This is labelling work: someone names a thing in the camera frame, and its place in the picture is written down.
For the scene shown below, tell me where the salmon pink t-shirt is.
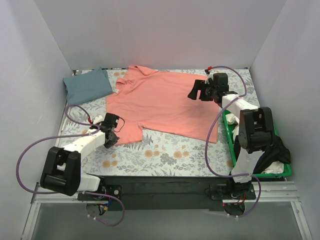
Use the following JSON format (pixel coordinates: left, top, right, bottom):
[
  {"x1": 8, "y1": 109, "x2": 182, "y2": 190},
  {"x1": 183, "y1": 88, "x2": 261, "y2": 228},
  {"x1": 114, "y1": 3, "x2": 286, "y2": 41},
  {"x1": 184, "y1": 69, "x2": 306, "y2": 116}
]
[{"x1": 106, "y1": 66, "x2": 220, "y2": 145}]

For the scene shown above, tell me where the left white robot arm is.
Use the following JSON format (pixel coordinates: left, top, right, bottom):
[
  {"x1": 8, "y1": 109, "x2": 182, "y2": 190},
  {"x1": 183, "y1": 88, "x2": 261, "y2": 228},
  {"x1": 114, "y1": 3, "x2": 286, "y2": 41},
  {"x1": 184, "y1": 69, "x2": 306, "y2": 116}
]
[{"x1": 40, "y1": 113, "x2": 120, "y2": 200}]

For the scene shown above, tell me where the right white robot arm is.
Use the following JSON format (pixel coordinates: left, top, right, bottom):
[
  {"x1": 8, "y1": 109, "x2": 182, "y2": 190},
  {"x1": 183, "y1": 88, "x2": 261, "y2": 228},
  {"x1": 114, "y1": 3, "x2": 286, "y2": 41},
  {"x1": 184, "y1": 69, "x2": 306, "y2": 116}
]
[{"x1": 188, "y1": 73, "x2": 276, "y2": 199}]

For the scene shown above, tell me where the folded blue-grey t-shirt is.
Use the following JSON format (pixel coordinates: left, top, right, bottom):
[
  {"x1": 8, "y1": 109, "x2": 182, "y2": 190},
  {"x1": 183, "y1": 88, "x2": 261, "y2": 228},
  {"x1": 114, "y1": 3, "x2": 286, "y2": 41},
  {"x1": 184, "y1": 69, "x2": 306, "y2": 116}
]
[{"x1": 63, "y1": 67, "x2": 113, "y2": 105}]

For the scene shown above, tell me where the black t-shirt in bin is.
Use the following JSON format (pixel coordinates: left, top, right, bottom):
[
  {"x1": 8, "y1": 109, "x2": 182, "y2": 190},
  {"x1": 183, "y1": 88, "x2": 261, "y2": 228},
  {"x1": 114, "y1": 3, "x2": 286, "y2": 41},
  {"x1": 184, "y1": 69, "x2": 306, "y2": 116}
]
[{"x1": 253, "y1": 135, "x2": 291, "y2": 174}]

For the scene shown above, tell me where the green plastic bin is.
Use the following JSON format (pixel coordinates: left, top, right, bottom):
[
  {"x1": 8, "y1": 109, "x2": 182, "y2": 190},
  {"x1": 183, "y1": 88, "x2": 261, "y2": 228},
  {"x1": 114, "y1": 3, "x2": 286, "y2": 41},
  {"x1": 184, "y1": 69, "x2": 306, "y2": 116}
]
[{"x1": 222, "y1": 110, "x2": 293, "y2": 178}]

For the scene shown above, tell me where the white t-shirt in bin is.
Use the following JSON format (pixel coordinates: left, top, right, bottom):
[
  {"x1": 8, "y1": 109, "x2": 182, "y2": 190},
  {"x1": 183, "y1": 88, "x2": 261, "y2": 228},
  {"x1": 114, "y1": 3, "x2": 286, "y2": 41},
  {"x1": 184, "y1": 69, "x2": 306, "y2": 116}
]
[{"x1": 222, "y1": 110, "x2": 292, "y2": 177}]

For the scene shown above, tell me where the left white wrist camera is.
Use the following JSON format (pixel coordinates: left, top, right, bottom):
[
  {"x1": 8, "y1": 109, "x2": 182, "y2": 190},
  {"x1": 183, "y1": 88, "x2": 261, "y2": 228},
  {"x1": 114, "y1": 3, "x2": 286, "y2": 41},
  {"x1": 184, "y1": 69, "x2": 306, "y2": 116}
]
[{"x1": 87, "y1": 115, "x2": 104, "y2": 125}]

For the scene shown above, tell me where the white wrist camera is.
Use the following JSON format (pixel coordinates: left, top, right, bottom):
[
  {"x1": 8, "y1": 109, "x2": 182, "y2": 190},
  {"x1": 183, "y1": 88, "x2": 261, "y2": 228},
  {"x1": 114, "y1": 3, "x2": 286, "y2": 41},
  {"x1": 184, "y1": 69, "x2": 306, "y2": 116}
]
[
  {"x1": 87, "y1": 115, "x2": 104, "y2": 125},
  {"x1": 204, "y1": 66, "x2": 214, "y2": 85}
]

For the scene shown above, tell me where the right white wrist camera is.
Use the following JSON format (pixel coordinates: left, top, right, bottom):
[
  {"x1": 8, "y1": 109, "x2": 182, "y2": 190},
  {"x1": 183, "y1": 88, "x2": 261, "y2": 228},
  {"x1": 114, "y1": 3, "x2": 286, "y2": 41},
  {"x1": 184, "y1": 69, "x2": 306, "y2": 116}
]
[{"x1": 204, "y1": 66, "x2": 214, "y2": 85}]

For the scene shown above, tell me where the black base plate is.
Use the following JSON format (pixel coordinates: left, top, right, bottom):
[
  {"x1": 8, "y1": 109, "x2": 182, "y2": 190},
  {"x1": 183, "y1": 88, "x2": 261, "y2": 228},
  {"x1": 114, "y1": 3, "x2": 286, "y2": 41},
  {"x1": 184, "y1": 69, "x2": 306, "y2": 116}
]
[{"x1": 77, "y1": 176, "x2": 257, "y2": 211}]

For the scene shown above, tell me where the aluminium frame rail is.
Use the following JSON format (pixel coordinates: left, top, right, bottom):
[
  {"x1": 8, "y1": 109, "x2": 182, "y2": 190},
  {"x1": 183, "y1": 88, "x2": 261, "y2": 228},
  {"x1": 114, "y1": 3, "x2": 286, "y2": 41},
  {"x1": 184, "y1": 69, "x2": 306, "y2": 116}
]
[{"x1": 21, "y1": 181, "x2": 312, "y2": 240}]

